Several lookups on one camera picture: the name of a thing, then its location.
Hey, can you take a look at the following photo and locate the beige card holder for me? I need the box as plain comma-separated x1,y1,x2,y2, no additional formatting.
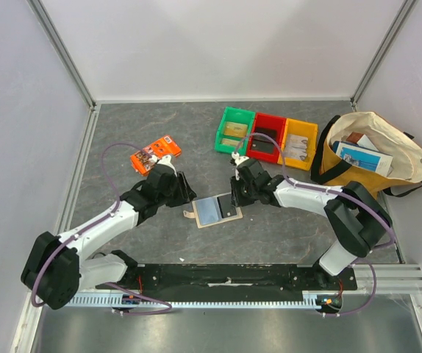
183,193,243,229

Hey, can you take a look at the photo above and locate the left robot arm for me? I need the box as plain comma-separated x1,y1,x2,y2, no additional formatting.
21,164,196,310

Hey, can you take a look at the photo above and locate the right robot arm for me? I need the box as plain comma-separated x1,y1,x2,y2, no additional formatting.
231,152,395,290

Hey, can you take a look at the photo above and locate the black card in red bin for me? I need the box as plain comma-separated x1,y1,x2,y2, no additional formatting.
254,126,277,140

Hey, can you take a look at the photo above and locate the gold card in green bin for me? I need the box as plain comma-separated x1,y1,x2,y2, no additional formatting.
223,121,248,138

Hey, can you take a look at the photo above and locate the white vip card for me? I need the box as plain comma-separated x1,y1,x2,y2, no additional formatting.
286,134,309,149
284,146,307,161

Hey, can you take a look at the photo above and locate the red plastic bin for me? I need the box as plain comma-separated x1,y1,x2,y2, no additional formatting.
246,113,286,163

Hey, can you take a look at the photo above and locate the orange snack box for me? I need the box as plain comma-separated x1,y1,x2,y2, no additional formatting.
130,135,182,177

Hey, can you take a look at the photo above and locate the green plastic bin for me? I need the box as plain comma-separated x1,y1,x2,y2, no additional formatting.
215,107,255,155

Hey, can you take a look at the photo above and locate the yellow plastic bin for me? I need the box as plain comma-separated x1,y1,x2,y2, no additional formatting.
278,118,318,171

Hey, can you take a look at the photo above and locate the brown box in bag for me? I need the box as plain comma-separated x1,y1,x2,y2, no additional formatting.
346,132,364,144

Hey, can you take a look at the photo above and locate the blue white box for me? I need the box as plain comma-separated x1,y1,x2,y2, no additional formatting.
332,141,393,177

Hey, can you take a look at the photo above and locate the yellow canvas tote bag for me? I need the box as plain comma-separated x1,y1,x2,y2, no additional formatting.
310,111,422,197

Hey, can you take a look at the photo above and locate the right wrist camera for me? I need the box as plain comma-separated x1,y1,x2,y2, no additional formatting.
231,151,249,168

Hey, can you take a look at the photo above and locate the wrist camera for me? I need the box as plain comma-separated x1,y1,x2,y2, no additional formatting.
231,151,249,168
151,154,174,169

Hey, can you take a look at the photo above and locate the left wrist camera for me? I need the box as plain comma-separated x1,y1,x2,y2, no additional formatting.
151,154,174,169

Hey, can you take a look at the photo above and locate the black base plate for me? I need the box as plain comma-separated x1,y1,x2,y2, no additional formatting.
117,264,357,296

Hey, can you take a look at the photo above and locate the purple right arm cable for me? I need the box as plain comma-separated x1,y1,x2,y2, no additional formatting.
232,132,396,318

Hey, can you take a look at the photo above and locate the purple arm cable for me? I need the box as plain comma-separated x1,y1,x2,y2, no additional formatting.
30,142,174,317
232,132,396,318

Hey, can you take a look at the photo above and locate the white slotted cable duct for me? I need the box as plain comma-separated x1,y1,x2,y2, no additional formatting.
65,288,321,310

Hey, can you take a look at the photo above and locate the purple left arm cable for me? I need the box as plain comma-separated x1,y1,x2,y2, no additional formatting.
30,142,174,317

